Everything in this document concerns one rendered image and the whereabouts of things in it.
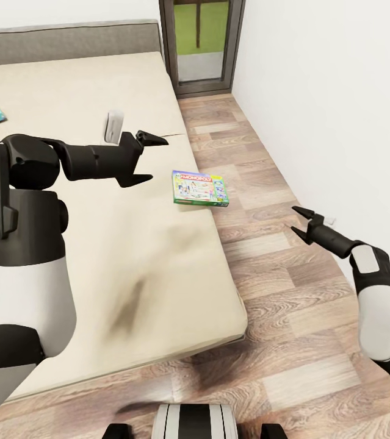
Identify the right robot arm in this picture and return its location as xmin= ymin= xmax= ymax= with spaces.
xmin=291 ymin=206 xmax=390 ymax=375

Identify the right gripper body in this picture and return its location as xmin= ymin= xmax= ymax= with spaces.
xmin=306 ymin=212 xmax=341 ymax=250

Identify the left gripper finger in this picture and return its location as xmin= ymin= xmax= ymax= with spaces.
xmin=135 ymin=130 xmax=168 ymax=152
xmin=129 ymin=174 xmax=153 ymax=187

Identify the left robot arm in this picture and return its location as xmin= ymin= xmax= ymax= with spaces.
xmin=0 ymin=108 xmax=168 ymax=406

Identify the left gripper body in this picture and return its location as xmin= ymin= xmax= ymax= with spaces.
xmin=90 ymin=131 xmax=142 ymax=188

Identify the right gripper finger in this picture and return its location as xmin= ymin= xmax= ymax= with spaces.
xmin=293 ymin=206 xmax=317 ymax=220
xmin=291 ymin=226 xmax=306 ymax=242

